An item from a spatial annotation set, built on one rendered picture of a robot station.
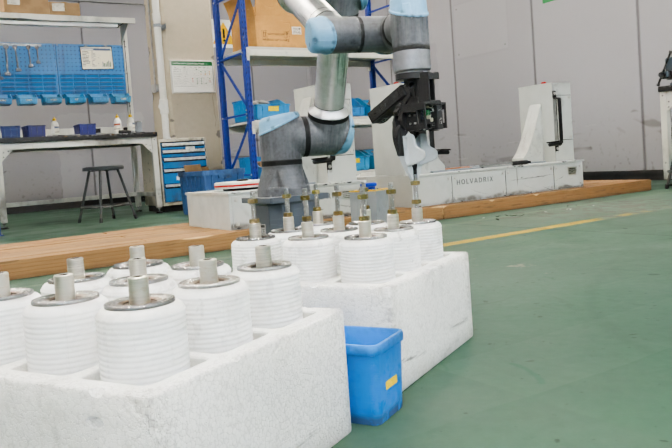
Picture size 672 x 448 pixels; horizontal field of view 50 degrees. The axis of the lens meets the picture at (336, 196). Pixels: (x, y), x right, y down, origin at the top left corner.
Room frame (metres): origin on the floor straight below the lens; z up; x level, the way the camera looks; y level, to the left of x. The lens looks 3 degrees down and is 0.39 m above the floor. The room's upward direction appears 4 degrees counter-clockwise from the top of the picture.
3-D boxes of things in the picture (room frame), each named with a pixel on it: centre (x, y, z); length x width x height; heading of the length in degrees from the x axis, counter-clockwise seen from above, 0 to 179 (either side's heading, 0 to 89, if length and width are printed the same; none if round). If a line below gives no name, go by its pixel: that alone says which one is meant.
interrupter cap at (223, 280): (0.87, 0.16, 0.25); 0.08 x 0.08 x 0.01
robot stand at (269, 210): (2.03, 0.15, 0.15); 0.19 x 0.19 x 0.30; 33
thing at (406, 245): (1.35, -0.10, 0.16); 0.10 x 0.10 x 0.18
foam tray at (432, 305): (1.41, 0.00, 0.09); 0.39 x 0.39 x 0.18; 61
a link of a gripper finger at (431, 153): (1.46, -0.19, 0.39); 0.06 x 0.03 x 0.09; 46
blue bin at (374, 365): (1.13, 0.06, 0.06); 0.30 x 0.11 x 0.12; 61
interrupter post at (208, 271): (0.87, 0.16, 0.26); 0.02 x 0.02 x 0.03
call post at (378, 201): (1.70, -0.08, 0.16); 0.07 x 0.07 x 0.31; 61
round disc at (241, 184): (3.77, 0.49, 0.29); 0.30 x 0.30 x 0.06
